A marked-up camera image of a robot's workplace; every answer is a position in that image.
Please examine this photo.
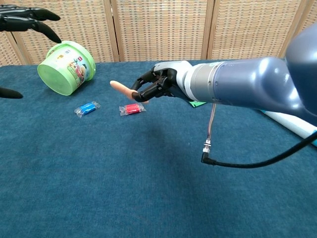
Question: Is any woven wooden folding screen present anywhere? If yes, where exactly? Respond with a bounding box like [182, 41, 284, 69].
[0, 0, 317, 67]

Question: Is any orange sausage stick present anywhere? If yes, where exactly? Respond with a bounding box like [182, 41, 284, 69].
[109, 80, 150, 104]

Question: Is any red candy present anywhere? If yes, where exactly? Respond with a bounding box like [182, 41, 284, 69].
[118, 103, 147, 117]

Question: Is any white teal rolled tube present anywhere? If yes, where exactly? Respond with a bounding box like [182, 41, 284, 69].
[257, 109, 317, 148]

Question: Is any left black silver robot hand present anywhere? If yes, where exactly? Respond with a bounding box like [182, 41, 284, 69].
[0, 6, 62, 99]

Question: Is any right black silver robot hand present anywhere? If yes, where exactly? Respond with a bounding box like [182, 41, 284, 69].
[130, 60, 194, 103]

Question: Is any blue felt table cover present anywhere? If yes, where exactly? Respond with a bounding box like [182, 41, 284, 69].
[0, 59, 317, 238]

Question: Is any green plastic toy bucket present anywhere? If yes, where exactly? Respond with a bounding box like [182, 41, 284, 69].
[37, 41, 97, 96]

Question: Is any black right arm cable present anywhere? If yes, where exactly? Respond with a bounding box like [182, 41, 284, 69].
[201, 103, 317, 170]

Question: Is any blue candy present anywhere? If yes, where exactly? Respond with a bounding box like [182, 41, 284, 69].
[74, 101, 102, 118]

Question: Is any green plastic packet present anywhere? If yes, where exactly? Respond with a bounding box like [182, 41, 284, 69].
[189, 99, 208, 109]

